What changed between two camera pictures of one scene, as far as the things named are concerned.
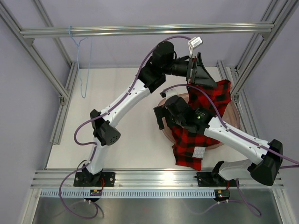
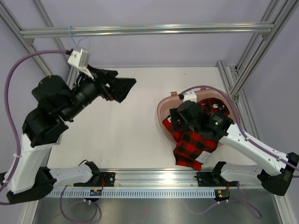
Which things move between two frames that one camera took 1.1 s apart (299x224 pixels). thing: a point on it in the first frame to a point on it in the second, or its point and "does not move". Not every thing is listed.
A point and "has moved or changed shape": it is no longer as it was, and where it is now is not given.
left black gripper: x=200 y=76 to x=120 y=87
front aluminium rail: x=140 y=179 does not move
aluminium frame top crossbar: x=201 y=28 does not move
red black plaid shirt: x=190 y=147 has moved or changed shape
